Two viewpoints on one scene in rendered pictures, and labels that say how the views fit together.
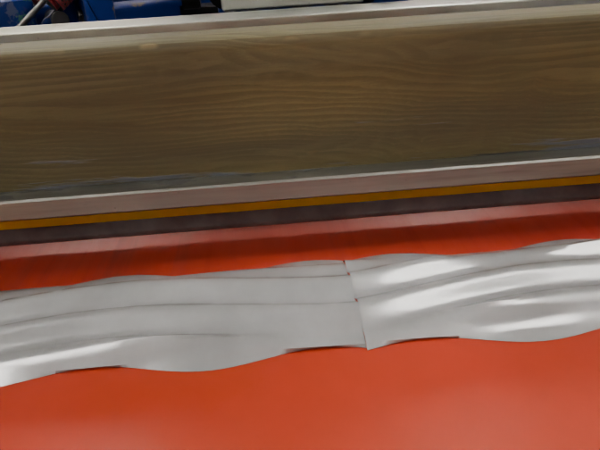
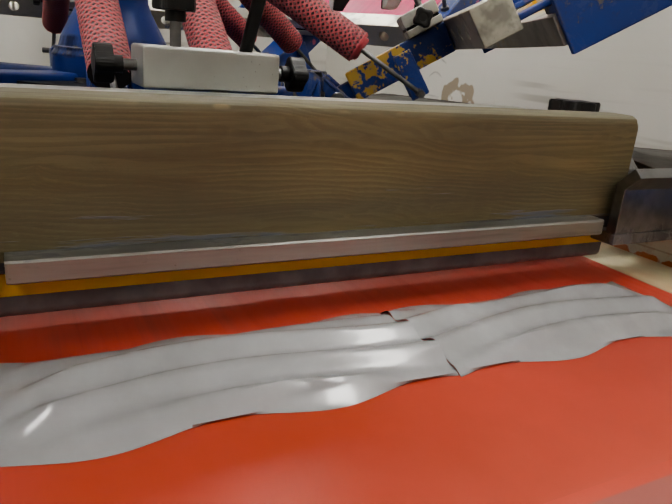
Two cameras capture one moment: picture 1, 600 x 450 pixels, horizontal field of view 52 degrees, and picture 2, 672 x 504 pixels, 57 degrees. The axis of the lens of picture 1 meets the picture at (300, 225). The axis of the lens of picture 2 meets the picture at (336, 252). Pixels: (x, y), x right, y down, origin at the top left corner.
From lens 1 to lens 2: 14 cm
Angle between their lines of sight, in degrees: 25
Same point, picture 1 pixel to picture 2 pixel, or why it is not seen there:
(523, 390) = (592, 391)
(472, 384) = (556, 391)
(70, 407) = (239, 453)
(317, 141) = (353, 205)
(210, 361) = (340, 398)
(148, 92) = (215, 150)
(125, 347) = (256, 394)
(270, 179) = (319, 238)
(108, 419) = (287, 457)
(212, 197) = (269, 255)
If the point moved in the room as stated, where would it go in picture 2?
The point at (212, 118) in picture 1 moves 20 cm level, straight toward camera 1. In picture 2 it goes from (269, 179) to (651, 359)
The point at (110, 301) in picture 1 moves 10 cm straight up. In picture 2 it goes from (195, 358) to (198, 114)
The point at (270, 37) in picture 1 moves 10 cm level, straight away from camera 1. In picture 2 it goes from (328, 109) to (260, 90)
